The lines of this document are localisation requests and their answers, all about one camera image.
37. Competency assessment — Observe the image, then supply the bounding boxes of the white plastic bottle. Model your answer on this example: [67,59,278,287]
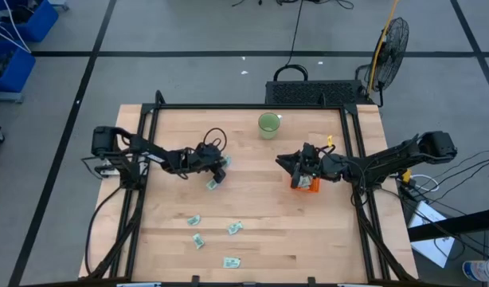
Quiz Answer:
[462,259,489,283]

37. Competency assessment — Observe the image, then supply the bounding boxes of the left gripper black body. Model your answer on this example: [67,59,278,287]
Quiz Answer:
[184,143,226,176]

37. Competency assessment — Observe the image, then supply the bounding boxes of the black power cable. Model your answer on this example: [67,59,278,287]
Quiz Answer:
[272,0,309,83]

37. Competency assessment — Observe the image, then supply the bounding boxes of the orange plastic basket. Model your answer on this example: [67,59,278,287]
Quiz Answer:
[290,175,322,194]

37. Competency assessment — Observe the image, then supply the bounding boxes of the blue storage bin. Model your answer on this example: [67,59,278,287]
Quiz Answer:
[0,39,37,93]
[0,0,60,43]

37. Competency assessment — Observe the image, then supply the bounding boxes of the light green ribbed cup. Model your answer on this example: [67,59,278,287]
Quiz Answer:
[257,112,282,140]

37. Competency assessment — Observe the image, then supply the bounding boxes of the yellow cable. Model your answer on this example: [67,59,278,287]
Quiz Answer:
[366,0,401,95]

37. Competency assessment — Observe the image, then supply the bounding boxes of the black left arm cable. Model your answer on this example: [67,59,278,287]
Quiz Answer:
[84,185,124,276]

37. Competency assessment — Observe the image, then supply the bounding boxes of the black floor cables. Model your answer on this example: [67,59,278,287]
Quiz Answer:
[435,143,489,192]

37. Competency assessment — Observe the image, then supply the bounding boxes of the white paper box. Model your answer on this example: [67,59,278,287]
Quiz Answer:
[407,200,456,269]

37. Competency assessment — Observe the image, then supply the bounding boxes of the white coiled cable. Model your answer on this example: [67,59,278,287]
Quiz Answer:
[411,174,440,193]

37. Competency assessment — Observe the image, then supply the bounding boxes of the black metal beam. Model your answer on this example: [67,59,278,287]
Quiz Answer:
[407,206,489,242]

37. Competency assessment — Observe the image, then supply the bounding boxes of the white power strip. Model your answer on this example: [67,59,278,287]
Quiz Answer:
[96,161,122,177]

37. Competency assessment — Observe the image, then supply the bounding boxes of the black left wrist cable loop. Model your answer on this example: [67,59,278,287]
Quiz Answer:
[202,127,229,151]

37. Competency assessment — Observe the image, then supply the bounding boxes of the black aluminium table frame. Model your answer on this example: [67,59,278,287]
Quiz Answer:
[79,89,419,287]

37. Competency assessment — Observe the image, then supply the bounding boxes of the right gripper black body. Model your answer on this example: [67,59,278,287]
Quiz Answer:
[291,142,349,183]

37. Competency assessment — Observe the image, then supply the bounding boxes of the black floor fan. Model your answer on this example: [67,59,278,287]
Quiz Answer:
[355,16,411,108]

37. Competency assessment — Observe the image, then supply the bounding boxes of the black computer case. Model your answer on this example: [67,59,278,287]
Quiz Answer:
[264,79,369,106]

